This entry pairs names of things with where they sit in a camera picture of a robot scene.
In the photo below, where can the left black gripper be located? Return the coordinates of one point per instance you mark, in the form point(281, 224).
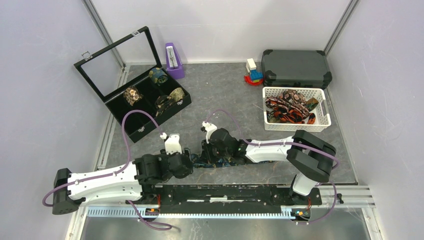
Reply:
point(190, 171)

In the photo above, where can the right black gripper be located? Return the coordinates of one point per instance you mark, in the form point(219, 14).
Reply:
point(206, 153)

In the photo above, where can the blue yellow patterned tie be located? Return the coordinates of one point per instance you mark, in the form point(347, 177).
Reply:
point(200, 161)

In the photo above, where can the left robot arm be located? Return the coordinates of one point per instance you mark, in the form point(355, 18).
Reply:
point(124, 183)

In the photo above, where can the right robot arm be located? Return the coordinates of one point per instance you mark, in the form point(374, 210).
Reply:
point(313, 157)

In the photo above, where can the rolled olive gold tie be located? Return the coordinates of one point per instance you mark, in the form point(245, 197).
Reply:
point(177, 94)

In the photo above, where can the white plastic basket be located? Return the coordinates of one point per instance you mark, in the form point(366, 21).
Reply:
point(322, 121)

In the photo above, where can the colourful toy block stack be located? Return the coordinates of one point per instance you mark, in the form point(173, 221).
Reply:
point(253, 76)

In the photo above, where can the orange black tie pile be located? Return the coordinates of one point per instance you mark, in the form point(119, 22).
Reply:
point(291, 107)

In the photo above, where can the rolled brown floral tie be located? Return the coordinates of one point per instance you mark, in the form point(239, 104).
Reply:
point(132, 95)

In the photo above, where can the purple metronome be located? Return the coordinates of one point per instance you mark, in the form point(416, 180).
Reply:
point(174, 65)

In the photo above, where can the rolled teal tie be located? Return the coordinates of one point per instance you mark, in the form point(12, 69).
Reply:
point(158, 76)

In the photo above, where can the dark grey hard case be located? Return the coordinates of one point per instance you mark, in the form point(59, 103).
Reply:
point(295, 69)

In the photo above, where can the black tie display box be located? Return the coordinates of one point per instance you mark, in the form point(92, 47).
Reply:
point(140, 119)

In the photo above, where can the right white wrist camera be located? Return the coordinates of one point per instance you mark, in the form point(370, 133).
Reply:
point(208, 129)

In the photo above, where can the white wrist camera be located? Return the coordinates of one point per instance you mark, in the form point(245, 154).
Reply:
point(171, 143)
point(208, 129)

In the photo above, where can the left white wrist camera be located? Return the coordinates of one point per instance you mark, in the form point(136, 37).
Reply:
point(171, 143)

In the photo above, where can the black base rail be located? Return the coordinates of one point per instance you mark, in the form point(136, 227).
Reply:
point(225, 199)

